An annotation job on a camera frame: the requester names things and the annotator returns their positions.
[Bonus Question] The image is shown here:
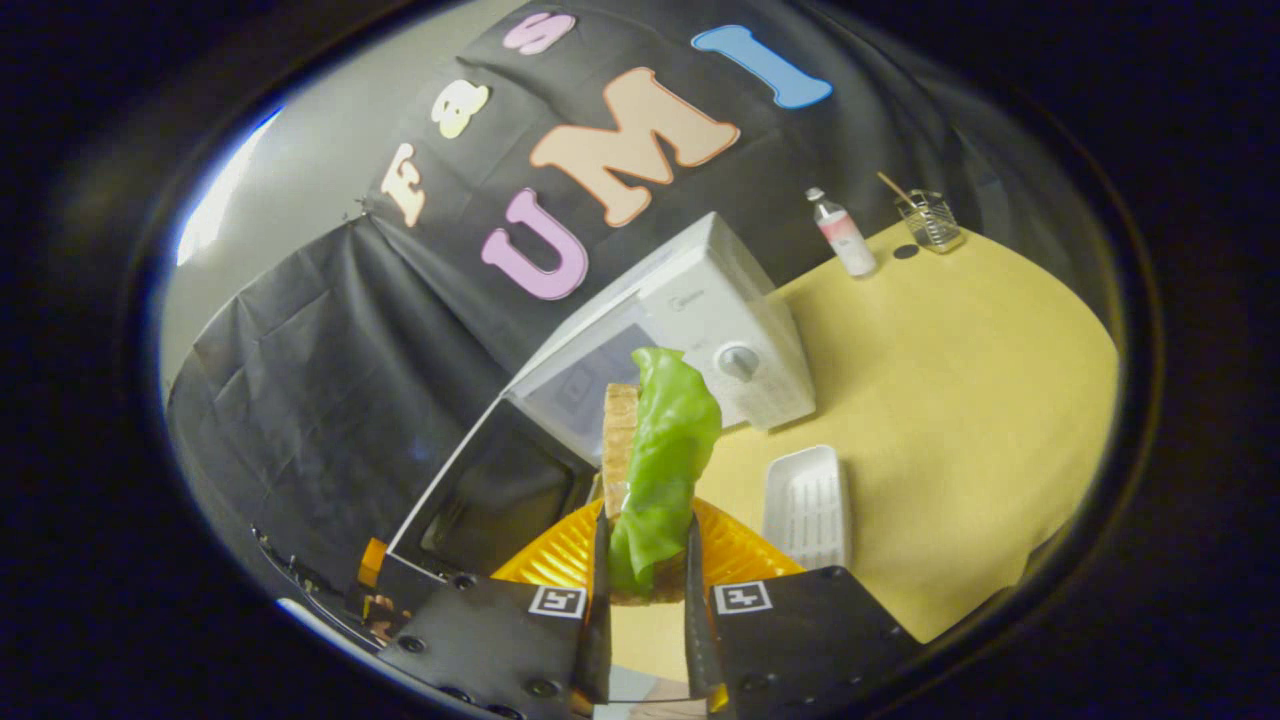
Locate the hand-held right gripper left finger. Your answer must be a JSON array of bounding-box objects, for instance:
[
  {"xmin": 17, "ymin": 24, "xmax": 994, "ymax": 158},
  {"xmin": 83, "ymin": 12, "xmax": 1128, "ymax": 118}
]
[{"xmin": 375, "ymin": 500, "xmax": 613, "ymax": 719}]

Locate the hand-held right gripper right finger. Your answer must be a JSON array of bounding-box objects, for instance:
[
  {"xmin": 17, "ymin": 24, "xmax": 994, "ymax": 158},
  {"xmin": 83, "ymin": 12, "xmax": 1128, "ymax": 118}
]
[{"xmin": 684, "ymin": 497, "xmax": 921, "ymax": 719}]

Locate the lettuce sandwich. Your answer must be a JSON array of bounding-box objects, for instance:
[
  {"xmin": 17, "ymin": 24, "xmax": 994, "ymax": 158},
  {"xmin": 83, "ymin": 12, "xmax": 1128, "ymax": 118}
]
[{"xmin": 600, "ymin": 347, "xmax": 723, "ymax": 606}]

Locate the white microwave oven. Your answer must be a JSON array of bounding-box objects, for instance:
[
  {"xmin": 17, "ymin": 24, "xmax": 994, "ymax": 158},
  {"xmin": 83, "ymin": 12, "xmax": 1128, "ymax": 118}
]
[{"xmin": 385, "ymin": 212, "xmax": 816, "ymax": 583}]

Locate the white foam tray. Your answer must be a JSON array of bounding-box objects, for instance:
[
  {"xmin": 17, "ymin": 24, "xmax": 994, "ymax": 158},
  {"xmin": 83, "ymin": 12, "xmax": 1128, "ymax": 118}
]
[{"xmin": 762, "ymin": 445, "xmax": 851, "ymax": 571}]

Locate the pink label plastic bottle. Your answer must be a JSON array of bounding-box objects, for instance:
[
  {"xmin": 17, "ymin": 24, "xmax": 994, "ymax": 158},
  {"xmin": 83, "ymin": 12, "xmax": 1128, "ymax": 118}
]
[{"xmin": 806, "ymin": 187, "xmax": 878, "ymax": 279}]

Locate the wire mesh holder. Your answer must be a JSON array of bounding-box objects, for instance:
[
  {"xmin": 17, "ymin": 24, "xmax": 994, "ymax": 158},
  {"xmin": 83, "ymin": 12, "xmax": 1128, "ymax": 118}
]
[{"xmin": 895, "ymin": 188, "xmax": 966, "ymax": 254}]

